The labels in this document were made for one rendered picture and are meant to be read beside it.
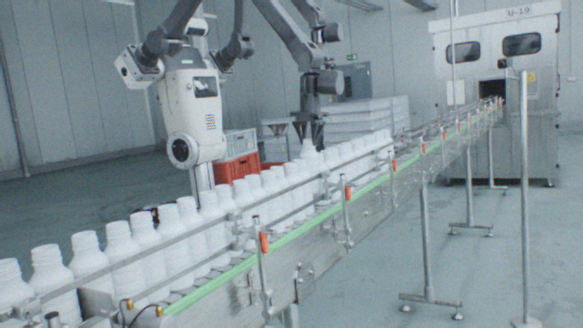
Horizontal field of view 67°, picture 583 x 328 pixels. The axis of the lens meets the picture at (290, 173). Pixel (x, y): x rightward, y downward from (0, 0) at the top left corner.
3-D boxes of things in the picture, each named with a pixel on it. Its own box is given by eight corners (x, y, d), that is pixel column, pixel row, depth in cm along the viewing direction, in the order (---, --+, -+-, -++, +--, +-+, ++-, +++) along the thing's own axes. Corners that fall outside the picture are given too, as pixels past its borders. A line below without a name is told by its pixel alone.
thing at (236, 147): (225, 161, 368) (222, 135, 365) (185, 163, 385) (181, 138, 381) (258, 151, 423) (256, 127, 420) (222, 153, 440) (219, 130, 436)
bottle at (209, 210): (229, 258, 101) (219, 187, 99) (232, 266, 96) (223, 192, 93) (202, 263, 100) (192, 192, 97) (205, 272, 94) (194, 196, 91)
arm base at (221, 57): (207, 51, 197) (220, 74, 196) (219, 39, 193) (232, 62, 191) (219, 52, 205) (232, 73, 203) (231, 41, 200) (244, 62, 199)
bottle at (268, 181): (290, 230, 118) (283, 169, 115) (273, 237, 113) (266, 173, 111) (274, 227, 122) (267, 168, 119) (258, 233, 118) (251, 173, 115)
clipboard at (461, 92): (465, 104, 545) (464, 77, 540) (446, 105, 557) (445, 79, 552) (466, 103, 548) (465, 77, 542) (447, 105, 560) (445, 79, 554)
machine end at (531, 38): (561, 188, 510) (560, -2, 475) (436, 187, 582) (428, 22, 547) (560, 164, 644) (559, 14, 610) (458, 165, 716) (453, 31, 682)
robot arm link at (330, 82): (311, 52, 133) (298, 51, 125) (348, 52, 127) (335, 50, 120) (311, 93, 136) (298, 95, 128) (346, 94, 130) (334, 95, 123)
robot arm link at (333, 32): (317, 15, 178) (306, 13, 170) (343, 9, 172) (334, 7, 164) (319, 45, 180) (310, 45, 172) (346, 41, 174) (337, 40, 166)
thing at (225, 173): (229, 187, 373) (225, 161, 369) (189, 188, 390) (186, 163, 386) (262, 173, 427) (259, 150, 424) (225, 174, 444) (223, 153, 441)
